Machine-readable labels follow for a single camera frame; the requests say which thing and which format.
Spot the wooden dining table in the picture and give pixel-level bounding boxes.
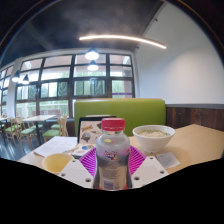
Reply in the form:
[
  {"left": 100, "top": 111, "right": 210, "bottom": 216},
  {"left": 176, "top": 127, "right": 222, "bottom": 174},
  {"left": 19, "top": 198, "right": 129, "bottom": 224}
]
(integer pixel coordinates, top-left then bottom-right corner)
[{"left": 21, "top": 114, "right": 58, "bottom": 144}]

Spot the group of pendant lamps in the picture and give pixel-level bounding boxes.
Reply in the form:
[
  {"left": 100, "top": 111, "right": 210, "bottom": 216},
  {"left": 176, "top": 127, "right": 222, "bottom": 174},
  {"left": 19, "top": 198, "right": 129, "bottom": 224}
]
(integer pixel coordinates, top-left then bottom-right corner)
[{"left": 11, "top": 47, "right": 101, "bottom": 85}]

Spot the group of green-seated wooden chairs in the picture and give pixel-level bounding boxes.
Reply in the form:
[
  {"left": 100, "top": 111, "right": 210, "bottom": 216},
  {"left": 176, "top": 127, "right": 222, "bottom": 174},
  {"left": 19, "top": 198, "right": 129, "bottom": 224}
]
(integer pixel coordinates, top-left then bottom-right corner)
[{"left": 0, "top": 114, "right": 69, "bottom": 148}]

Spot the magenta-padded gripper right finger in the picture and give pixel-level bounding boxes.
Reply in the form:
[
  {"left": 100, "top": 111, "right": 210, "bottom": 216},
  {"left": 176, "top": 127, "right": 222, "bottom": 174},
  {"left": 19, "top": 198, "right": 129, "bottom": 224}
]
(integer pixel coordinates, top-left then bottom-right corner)
[{"left": 128, "top": 145, "right": 169, "bottom": 190}]

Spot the white ceramic bowl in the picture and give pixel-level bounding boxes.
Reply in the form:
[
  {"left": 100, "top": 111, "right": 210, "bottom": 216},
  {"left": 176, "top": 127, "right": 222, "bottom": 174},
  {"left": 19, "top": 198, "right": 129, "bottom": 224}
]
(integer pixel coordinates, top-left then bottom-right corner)
[{"left": 132, "top": 124, "right": 176, "bottom": 154}]

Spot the white printed sticker sheet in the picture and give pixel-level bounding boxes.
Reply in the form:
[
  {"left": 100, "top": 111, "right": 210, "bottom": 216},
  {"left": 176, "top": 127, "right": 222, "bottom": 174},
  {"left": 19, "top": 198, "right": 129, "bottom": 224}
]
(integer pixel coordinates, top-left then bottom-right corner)
[{"left": 71, "top": 143, "right": 97, "bottom": 159}]

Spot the small white packet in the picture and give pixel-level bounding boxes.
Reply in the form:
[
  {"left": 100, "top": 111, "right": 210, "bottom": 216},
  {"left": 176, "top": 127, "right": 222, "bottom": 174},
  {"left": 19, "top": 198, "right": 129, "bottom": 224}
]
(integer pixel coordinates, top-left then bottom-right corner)
[{"left": 155, "top": 152, "right": 181, "bottom": 170}]

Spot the white paper sheet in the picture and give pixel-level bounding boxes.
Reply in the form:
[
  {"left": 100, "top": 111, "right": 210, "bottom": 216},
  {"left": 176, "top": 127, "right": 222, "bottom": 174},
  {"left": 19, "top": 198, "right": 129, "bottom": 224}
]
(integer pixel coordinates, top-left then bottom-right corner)
[{"left": 33, "top": 135, "right": 78, "bottom": 158}]

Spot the curved strip ceiling light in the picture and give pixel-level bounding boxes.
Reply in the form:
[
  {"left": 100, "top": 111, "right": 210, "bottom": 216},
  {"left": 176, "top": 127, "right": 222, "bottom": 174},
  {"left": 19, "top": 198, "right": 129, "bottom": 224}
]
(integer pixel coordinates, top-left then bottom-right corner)
[{"left": 78, "top": 34, "right": 167, "bottom": 50}]

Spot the clear red-capped drink bottle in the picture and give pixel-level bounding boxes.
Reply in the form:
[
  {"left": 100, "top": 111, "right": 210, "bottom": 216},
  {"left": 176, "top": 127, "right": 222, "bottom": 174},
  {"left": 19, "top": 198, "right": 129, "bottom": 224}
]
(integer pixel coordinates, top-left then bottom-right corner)
[{"left": 92, "top": 117, "right": 133, "bottom": 191}]

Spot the black-framed sticker-covered board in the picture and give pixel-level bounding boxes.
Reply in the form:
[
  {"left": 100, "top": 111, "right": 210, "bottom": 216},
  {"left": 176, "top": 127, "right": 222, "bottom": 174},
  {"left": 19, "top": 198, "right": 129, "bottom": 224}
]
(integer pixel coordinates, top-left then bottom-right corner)
[{"left": 77, "top": 115, "right": 118, "bottom": 144}]

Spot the green upholstered bench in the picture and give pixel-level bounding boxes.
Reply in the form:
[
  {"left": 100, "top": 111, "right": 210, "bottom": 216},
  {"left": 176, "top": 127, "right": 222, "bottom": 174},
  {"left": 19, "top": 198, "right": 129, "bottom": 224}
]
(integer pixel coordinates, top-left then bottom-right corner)
[{"left": 73, "top": 98, "right": 167, "bottom": 138}]

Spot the large black-framed window wall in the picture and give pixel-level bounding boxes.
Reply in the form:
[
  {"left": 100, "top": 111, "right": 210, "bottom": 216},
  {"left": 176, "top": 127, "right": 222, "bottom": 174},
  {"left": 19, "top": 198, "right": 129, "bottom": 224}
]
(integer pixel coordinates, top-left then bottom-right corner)
[{"left": 0, "top": 53, "right": 136, "bottom": 119}]

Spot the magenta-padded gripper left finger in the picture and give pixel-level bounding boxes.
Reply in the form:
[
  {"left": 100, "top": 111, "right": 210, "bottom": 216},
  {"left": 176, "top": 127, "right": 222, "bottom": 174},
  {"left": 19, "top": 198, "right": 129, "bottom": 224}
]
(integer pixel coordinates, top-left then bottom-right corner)
[{"left": 58, "top": 146, "right": 99, "bottom": 190}]

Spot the pale yellow mug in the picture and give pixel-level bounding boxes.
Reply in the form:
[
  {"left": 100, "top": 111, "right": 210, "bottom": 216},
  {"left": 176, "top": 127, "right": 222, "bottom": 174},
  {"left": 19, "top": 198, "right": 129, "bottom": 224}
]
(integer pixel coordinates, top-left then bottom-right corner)
[{"left": 41, "top": 152, "right": 74, "bottom": 176}]

